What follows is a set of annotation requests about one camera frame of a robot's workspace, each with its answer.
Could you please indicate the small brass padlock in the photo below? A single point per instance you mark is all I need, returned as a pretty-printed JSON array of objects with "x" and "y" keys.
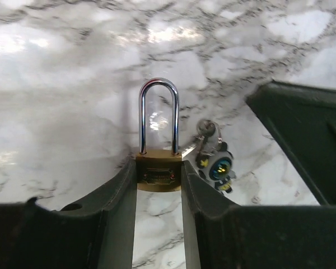
[{"x": 159, "y": 170}]

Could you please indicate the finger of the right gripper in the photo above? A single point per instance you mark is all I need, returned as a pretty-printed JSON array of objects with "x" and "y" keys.
[{"x": 302, "y": 120}]

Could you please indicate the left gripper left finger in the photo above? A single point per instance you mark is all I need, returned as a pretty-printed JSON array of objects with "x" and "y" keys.
[{"x": 96, "y": 231}]

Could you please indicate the astronaut keychain with keys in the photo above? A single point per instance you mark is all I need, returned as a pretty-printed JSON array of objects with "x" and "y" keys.
[{"x": 212, "y": 159}]

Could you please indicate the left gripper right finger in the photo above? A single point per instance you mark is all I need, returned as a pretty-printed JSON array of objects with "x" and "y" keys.
[{"x": 221, "y": 234}]

